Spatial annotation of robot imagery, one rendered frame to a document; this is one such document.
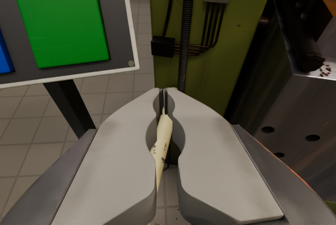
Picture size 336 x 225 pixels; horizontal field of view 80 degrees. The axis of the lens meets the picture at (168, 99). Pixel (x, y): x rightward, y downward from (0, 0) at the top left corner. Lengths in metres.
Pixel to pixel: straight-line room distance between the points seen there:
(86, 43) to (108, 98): 1.31
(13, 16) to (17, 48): 0.03
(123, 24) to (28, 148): 1.32
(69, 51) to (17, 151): 1.32
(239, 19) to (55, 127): 1.29
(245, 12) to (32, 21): 0.41
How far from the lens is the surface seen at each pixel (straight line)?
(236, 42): 0.55
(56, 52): 0.25
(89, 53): 0.24
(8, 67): 0.27
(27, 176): 1.41
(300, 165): 0.61
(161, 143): 0.54
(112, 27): 0.24
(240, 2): 0.51
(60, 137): 1.45
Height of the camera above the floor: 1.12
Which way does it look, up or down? 49 degrees down
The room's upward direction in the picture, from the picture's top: 1 degrees clockwise
